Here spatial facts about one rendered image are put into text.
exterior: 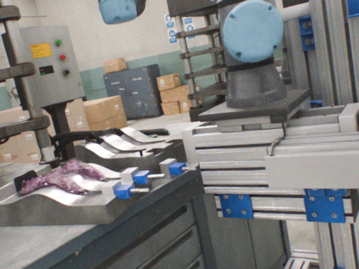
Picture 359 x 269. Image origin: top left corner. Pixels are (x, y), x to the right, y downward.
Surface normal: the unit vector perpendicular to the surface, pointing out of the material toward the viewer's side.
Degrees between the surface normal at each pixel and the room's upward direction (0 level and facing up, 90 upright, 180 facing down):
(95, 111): 90
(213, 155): 90
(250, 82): 73
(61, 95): 90
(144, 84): 90
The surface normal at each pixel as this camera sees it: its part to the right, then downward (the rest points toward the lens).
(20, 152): -0.35, 0.40
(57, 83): 0.77, -0.04
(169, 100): -0.52, 0.11
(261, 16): -0.05, 0.33
